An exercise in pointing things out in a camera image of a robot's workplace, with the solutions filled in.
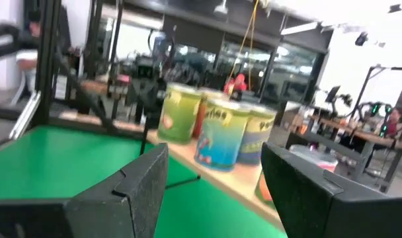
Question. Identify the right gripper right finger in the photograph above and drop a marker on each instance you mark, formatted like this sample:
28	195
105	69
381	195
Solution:
320	215

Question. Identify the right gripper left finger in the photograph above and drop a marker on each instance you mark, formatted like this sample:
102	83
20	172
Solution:
88	218

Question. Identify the green Pears can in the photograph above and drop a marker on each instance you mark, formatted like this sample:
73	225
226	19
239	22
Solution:
178	115

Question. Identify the orange Pineapple can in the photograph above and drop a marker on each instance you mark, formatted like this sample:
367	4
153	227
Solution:
198	119

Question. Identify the blue Cherries can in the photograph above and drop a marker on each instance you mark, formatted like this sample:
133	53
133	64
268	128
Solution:
221	139

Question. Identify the blue Peas can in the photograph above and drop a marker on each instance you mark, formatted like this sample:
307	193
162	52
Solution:
258	139

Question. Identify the green table mat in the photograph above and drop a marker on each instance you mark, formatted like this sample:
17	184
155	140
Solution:
55	158

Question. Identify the wooden background workbench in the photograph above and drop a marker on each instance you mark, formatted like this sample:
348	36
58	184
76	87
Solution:
353	134

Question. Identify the red machine part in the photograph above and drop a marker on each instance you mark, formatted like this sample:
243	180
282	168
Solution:
239	84

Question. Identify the person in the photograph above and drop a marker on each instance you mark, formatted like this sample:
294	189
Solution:
395	124
27	71

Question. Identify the black computer monitor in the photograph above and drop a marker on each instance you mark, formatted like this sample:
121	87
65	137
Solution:
332	94

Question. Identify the black aluminium rig frame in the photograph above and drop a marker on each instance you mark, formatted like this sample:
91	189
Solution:
47	66

